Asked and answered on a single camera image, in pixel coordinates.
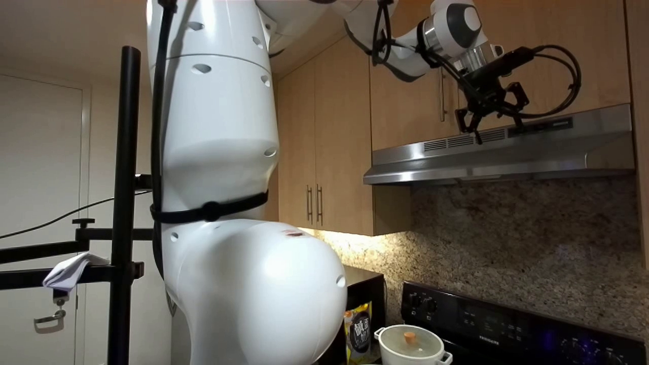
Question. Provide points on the white ceramic pot with lid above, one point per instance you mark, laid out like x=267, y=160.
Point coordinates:
x=410, y=345

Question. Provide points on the wooden upper cabinets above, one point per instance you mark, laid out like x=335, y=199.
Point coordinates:
x=338, y=107

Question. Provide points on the black stove control panel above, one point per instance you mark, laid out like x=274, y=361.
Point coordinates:
x=483, y=332

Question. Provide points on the white cloth on stand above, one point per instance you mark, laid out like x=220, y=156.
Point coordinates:
x=67, y=271

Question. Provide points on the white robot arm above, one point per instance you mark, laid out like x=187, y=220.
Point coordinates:
x=256, y=291

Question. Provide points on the black camera stand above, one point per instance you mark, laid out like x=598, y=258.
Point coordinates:
x=123, y=269

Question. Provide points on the black countertop appliance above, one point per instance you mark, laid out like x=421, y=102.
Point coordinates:
x=361, y=286

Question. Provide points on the yellow snack bag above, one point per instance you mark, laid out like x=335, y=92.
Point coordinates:
x=358, y=332

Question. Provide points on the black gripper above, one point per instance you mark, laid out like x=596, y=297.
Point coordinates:
x=486, y=94

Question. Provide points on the stainless steel range hood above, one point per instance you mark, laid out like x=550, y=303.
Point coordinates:
x=596, y=143

